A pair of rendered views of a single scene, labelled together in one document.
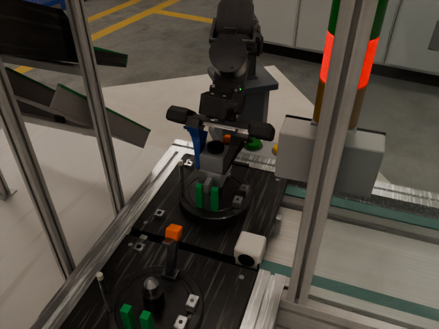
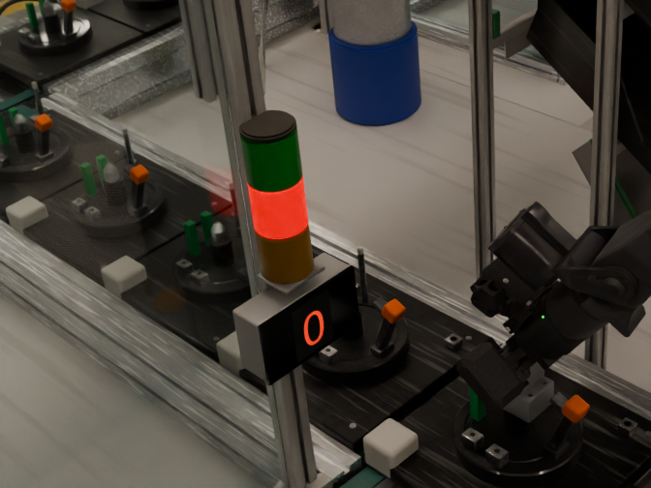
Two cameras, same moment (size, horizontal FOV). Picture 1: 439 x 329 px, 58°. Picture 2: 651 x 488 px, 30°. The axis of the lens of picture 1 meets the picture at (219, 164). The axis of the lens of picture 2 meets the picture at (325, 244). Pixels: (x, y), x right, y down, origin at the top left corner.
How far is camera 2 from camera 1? 1.34 m
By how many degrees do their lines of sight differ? 89
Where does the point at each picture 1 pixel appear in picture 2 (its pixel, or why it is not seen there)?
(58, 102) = (582, 156)
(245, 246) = (386, 428)
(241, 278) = (350, 424)
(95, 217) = (634, 375)
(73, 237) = not seen: hidden behind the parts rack
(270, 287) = (330, 463)
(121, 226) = not seen: hidden behind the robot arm
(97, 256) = (474, 318)
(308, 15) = not seen: outside the picture
